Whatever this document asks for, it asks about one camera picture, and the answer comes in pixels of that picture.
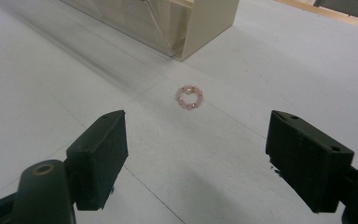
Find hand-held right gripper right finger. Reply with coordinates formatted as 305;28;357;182
265;109;355;214

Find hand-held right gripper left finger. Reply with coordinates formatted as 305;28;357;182
65;109;130;212

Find pink beaded bracelet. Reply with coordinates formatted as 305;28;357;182
175;84;204;110

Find beige jewelry box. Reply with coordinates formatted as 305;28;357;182
58;0;241;62

